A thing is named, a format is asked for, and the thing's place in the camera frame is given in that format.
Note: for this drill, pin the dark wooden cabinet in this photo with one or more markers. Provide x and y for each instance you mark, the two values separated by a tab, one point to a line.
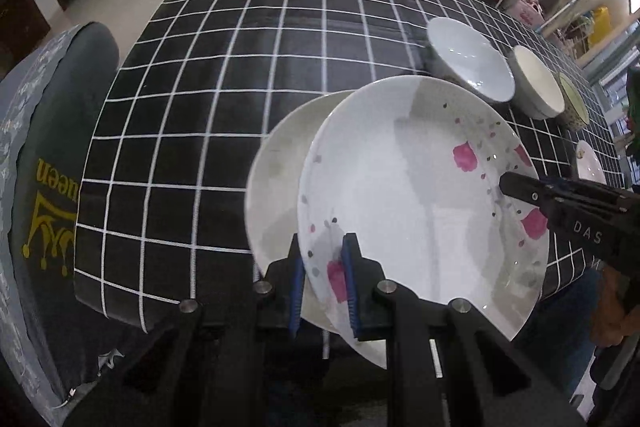
20	12

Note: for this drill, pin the pink bag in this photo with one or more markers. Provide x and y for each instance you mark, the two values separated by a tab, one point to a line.
527	12

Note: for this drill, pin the small patterned bowl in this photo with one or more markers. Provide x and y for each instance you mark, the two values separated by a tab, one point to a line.
575	104

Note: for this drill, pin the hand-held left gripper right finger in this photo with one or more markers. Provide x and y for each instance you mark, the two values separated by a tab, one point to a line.
350	292

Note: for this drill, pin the black white checkered tablecloth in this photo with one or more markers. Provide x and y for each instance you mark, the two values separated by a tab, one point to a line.
225	82

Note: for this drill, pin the plain white plate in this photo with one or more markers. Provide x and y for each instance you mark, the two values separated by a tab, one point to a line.
280	187

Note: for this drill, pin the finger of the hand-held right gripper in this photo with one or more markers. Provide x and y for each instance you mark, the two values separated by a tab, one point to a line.
530	189
585	234

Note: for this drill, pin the white bowl with dark rim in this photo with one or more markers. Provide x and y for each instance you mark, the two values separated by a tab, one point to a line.
535	79

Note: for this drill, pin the grey cushion with gold print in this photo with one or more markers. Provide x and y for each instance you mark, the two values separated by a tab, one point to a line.
45	132

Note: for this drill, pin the person's right hand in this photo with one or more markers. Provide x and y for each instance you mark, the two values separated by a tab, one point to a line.
607	312

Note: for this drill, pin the large white bowl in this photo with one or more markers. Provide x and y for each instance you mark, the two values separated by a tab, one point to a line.
465	52

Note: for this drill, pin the small pink floral plate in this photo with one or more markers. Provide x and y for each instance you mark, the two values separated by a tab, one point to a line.
590	164

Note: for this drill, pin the person's blue trouser leg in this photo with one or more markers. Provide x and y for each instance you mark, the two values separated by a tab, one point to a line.
560	332

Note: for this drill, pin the cluttered storage shelf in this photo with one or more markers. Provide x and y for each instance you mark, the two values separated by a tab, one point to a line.
580	39

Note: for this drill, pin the white plate with pink flowers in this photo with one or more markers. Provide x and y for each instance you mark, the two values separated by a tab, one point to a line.
425	187

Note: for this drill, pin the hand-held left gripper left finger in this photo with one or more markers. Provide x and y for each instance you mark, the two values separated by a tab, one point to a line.
296	292

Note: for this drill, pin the yellow bag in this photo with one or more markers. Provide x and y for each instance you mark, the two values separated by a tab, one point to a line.
600	27

